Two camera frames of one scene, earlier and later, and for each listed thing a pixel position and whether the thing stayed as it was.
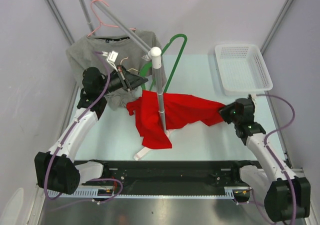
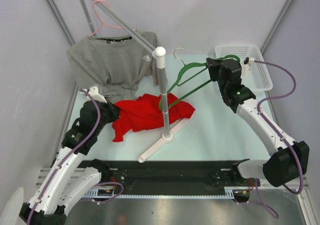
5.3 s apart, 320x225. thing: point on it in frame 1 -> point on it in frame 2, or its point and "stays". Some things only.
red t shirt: [180, 111] -> [145, 112]
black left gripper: [128, 80] -> [115, 111]
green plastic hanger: [150, 64] -> [175, 101]
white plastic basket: [242, 69] stays
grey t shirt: [107, 54] stays
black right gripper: [223, 112] -> [213, 65]
